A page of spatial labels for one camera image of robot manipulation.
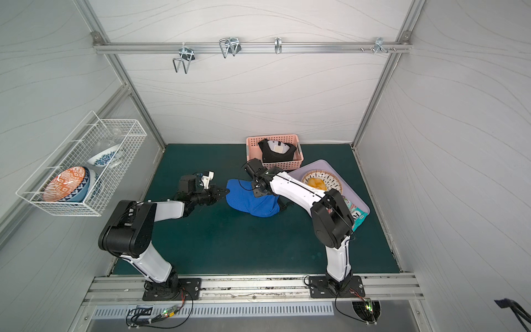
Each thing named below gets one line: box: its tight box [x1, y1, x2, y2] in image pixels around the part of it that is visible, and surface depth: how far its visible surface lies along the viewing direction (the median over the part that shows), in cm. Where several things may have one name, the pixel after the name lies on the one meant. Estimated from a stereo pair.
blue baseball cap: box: [225, 178, 281, 218], surface depth 93 cm
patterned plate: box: [301, 169, 343, 194], surface depth 106 cm
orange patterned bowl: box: [42, 166, 91, 203], surface depth 60 cm
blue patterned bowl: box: [86, 143, 125, 168], surface depth 66 cm
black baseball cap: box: [257, 138, 297, 164], surface depth 113 cm
